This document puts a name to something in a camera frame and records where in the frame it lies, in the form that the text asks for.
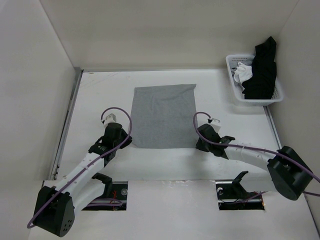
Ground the grey tank top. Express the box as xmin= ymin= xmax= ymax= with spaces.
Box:
xmin=130 ymin=84 xmax=198 ymax=149

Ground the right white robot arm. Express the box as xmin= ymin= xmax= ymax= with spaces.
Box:
xmin=195 ymin=123 xmax=316 ymax=201

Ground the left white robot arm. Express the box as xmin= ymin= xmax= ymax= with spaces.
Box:
xmin=27 ymin=122 xmax=132 ymax=237

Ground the black tank top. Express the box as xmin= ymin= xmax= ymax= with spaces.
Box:
xmin=241 ymin=36 xmax=277 ymax=100

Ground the white tank top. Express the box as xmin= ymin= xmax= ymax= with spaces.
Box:
xmin=233 ymin=62 xmax=253 ymax=84

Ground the white plastic laundry basket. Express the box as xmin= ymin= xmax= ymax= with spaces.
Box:
xmin=225 ymin=53 xmax=284 ymax=107

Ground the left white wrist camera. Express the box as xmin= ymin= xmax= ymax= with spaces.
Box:
xmin=101 ymin=113 xmax=117 ymax=128

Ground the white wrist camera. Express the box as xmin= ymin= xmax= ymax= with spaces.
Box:
xmin=207 ymin=118 xmax=222 ymax=133
xmin=101 ymin=113 xmax=117 ymax=128

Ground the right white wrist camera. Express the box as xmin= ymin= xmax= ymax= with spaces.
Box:
xmin=207 ymin=118 xmax=222 ymax=133

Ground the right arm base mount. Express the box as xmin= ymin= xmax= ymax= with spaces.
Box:
xmin=215 ymin=181 xmax=265 ymax=211

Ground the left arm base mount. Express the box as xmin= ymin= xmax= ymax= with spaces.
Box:
xmin=83 ymin=181 xmax=129 ymax=211

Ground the left metal table rail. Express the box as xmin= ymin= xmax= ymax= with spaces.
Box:
xmin=47 ymin=67 xmax=84 ymax=180

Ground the metal table rail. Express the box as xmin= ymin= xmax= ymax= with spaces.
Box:
xmin=47 ymin=67 xmax=84 ymax=180
xmin=263 ymin=106 xmax=283 ymax=149

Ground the right metal table rail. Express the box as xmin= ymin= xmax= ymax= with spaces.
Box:
xmin=263 ymin=106 xmax=283 ymax=149

